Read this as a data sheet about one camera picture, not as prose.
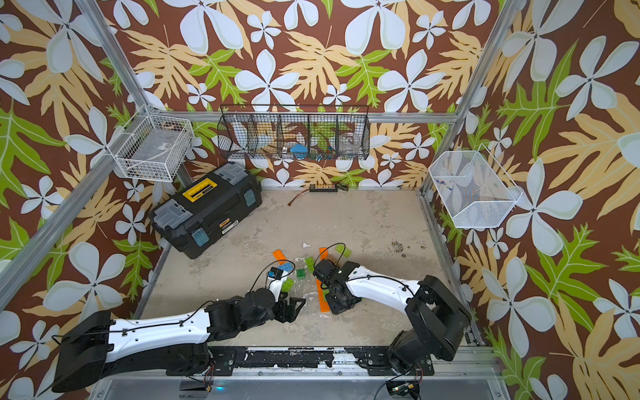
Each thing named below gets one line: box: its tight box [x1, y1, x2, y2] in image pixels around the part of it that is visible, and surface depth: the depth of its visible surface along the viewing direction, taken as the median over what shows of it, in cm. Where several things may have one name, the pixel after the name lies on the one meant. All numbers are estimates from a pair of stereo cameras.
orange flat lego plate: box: [271, 249, 287, 266], surface depth 100 cm
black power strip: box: [309, 183, 338, 193], surface depth 122 cm
